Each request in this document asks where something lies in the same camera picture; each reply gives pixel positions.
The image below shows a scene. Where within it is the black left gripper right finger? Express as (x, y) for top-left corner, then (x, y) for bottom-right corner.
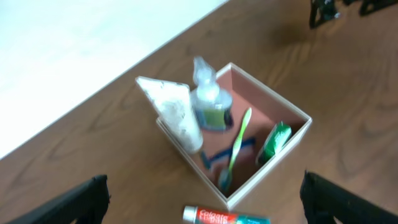
(300, 171), (397, 224)

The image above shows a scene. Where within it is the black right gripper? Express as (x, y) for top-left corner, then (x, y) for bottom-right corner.
(308, 0), (397, 29)

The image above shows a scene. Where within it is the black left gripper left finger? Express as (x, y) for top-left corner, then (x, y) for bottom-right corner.
(8, 175), (110, 224)

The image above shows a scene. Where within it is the green white soap box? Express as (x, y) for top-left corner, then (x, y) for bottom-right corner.
(256, 121), (292, 166)

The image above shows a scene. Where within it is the green white toothbrush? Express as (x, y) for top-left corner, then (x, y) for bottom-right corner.
(218, 108), (252, 192)

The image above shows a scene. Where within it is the teal Colgate toothpaste tube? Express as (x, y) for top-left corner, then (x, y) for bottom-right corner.
(182, 206), (271, 224)

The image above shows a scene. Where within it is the blue disposable razor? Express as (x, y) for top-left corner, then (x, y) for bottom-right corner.
(200, 137), (256, 170)

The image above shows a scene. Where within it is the white lotion tube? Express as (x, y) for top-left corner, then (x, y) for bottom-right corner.
(136, 77), (203, 154)

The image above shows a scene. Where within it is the clear pump soap bottle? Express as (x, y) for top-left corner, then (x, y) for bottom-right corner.
(190, 56), (234, 131)

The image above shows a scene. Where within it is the white box pink interior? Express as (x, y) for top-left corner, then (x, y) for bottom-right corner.
(156, 63), (312, 210)

